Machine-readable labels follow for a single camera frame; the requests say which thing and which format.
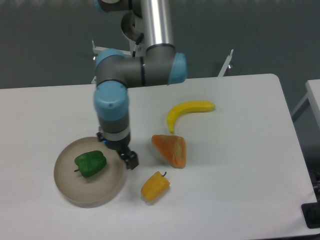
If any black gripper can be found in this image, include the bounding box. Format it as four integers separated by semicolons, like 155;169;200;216
96;132;139;170

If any green bell pepper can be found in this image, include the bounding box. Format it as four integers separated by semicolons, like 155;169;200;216
74;150;107;178

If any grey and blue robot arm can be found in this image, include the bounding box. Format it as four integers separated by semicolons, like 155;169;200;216
93;0;187;170

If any yellow bell pepper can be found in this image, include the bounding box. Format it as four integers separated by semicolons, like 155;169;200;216
140;171;171;201

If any beige round plate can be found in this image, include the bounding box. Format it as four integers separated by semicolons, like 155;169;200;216
53;137;126;208

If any orange bread wedge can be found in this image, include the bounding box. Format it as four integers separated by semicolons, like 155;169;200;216
151;134;187;169

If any yellow banana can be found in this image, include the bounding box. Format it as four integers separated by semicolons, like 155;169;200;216
166;100;216;134

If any black device at table edge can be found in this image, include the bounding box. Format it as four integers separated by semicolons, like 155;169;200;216
301;202;320;229

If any white side table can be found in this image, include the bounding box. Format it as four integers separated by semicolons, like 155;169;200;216
290;79;320;126

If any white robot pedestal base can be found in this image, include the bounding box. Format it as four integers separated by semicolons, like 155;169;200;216
90;11;151;85

